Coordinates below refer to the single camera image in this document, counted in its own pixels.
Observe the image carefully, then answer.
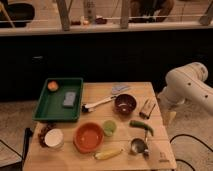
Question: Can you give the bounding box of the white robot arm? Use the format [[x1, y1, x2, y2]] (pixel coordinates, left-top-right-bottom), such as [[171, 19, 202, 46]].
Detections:
[[157, 62, 213, 126]]

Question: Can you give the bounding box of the orange bowl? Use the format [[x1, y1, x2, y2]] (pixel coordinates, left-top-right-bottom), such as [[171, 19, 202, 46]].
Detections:
[[73, 122, 104, 154]]

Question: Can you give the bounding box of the green plastic tray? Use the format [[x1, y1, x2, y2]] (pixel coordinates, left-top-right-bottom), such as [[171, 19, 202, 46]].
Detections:
[[33, 78, 83, 122]]

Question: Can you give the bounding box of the white paper cup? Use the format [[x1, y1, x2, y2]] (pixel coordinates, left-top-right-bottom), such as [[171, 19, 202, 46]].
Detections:
[[44, 129, 64, 148]]

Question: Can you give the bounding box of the green chili pepper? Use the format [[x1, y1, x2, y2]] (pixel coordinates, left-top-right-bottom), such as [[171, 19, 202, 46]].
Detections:
[[129, 120, 154, 136]]

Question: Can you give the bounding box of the white handled brush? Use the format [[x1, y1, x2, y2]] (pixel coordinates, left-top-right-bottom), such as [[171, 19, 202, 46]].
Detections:
[[82, 96, 115, 113]]

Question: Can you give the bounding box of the metal fork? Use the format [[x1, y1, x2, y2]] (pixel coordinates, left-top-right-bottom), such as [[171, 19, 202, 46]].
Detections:
[[144, 130, 149, 157]]

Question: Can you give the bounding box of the black clamp on table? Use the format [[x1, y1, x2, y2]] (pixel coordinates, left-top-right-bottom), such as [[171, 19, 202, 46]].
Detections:
[[22, 128, 33, 161]]

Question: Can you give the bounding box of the dark red grapes bunch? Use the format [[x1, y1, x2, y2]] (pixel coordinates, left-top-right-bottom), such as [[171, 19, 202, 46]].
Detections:
[[38, 124, 55, 147]]

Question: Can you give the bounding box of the black cable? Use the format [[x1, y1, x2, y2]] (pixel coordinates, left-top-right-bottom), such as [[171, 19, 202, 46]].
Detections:
[[170, 133, 213, 171]]

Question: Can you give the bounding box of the small metal cup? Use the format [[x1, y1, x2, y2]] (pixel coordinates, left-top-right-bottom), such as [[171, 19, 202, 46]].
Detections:
[[131, 138, 146, 154]]

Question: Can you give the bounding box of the wooden block tool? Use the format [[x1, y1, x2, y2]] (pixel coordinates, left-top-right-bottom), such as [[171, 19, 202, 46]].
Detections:
[[139, 99, 156, 119]]

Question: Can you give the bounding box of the dark red bowl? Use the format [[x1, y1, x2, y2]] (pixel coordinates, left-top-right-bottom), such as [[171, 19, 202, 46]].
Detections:
[[114, 94, 137, 115]]

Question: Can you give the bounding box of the green cup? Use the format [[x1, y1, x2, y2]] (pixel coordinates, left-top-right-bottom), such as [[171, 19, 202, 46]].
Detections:
[[102, 120, 117, 137]]

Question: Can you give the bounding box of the grey sponge block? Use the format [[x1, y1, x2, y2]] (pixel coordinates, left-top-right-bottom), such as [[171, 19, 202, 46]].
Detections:
[[63, 92, 76, 107]]

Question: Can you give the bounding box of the black chair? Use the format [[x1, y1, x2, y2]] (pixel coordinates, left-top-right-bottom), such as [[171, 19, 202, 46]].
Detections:
[[0, 2, 35, 28]]

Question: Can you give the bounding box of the orange fruit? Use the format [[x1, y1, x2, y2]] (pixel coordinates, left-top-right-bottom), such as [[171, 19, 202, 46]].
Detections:
[[47, 81, 59, 92]]

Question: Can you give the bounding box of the yellow corn cob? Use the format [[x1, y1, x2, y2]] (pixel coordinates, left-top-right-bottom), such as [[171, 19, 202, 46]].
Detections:
[[94, 149, 122, 160]]

